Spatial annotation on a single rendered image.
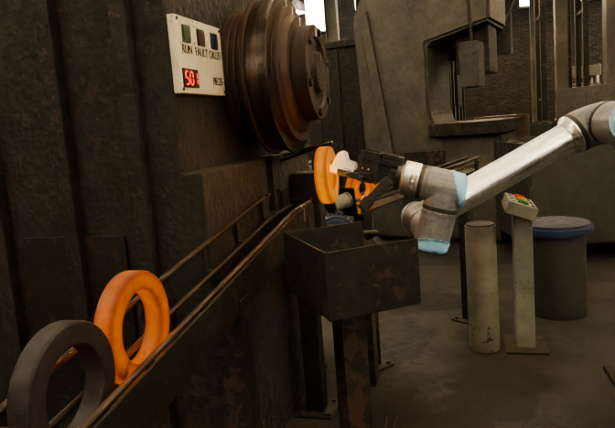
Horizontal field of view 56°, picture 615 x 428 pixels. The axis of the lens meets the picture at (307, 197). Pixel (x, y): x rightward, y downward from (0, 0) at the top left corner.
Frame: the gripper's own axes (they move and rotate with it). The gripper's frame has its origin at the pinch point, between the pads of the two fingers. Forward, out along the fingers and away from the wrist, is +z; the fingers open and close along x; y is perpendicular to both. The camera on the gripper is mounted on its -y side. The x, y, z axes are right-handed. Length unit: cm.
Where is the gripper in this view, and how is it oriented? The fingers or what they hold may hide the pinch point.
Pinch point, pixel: (326, 167)
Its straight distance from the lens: 155.6
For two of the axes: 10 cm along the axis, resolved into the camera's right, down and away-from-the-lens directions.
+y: 1.8, -9.6, -2.1
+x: -2.6, 1.6, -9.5
